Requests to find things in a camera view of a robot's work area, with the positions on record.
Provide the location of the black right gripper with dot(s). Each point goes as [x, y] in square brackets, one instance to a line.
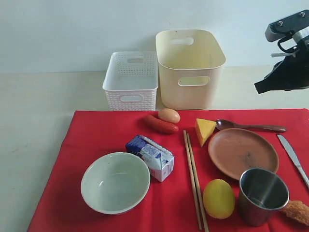
[291, 74]

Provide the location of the yellow cheese wedge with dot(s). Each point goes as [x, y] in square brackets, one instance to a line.
[204, 129]

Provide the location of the brown egg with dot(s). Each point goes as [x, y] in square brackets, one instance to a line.
[169, 115]

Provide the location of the yellow lemon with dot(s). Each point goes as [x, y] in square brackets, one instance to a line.
[219, 199]

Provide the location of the red sausage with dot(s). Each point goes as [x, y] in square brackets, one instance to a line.
[160, 125]

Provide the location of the blue white milk carton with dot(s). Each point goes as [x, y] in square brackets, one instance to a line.
[158, 159]

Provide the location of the silver table knife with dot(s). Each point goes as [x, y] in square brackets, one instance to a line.
[293, 157]

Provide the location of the dark wooden spoon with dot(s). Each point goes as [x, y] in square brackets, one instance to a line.
[222, 124]

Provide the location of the brown round plate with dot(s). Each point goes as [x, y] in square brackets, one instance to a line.
[233, 151]

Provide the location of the cream plastic bin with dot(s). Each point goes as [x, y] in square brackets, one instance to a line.
[190, 64]

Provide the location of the left wooden chopstick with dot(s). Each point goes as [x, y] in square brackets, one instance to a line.
[192, 180]

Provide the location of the wooden chopstick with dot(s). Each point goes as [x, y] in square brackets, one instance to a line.
[197, 185]
[192, 180]

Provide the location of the stainless steel cup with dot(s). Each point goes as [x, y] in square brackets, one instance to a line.
[261, 194]

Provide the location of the fried chicken piece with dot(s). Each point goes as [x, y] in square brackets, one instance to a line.
[297, 211]

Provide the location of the white perforated basket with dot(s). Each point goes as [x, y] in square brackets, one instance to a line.
[131, 81]

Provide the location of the right wooden chopstick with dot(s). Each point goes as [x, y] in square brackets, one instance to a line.
[197, 185]

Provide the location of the red tablecloth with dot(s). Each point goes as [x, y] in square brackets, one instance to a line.
[169, 205]

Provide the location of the pale green bowl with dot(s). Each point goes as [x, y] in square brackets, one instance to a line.
[115, 183]

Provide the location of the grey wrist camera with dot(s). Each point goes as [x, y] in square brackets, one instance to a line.
[294, 26]

